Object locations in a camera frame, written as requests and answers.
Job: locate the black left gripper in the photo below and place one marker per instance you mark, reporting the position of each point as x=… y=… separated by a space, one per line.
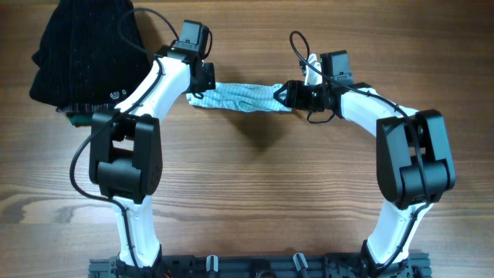
x=208 y=83

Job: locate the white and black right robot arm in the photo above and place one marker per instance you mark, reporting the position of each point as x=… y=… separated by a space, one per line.
x=413 y=156

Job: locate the striped folded garment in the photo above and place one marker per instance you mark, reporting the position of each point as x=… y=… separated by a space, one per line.
x=84 y=108

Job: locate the dark green folded garment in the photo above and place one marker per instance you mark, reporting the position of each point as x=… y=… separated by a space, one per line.
x=80 y=120

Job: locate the black knitted garment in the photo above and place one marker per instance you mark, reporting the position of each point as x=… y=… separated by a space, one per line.
x=89 y=54

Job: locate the light blue striped cloth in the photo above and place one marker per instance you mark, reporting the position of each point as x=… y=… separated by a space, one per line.
x=241 y=97

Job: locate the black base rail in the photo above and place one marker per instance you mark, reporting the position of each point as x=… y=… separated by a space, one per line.
x=329 y=265

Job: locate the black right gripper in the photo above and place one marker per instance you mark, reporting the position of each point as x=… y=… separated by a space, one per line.
x=293 y=96

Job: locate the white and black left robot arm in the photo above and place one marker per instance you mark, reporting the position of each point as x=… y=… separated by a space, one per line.
x=125 y=148

